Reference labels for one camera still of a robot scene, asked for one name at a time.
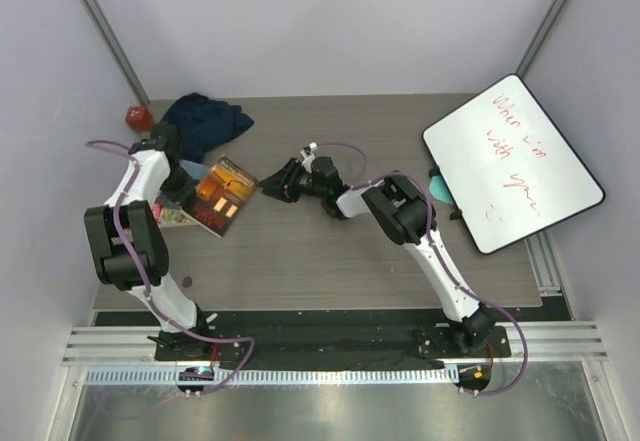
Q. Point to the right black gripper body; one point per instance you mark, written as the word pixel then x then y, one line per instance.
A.
pixel 308 188

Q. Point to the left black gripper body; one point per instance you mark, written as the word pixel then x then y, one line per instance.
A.
pixel 180 187

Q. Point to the blue nineteen eighty-four book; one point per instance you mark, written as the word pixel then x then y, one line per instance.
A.
pixel 196 170

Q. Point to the red paperback book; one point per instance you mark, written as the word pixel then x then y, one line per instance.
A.
pixel 168 217

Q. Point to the dark orange cover book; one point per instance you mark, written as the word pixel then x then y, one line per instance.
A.
pixel 221 195

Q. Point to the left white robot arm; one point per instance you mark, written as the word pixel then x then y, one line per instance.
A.
pixel 128 249

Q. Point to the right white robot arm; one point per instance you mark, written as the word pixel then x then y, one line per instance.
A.
pixel 407 218

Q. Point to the dark blue t shirt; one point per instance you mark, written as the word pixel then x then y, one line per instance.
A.
pixel 205 124

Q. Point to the red cube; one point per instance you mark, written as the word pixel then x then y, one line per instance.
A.
pixel 139 119

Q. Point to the white whiteboard with red writing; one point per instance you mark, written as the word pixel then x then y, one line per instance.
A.
pixel 509 169

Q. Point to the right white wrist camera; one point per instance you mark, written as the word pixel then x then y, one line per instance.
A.
pixel 308 155

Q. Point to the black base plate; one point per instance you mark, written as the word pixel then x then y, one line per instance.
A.
pixel 424 332

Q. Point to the aluminium rail frame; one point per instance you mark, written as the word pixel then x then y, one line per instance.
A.
pixel 126 355

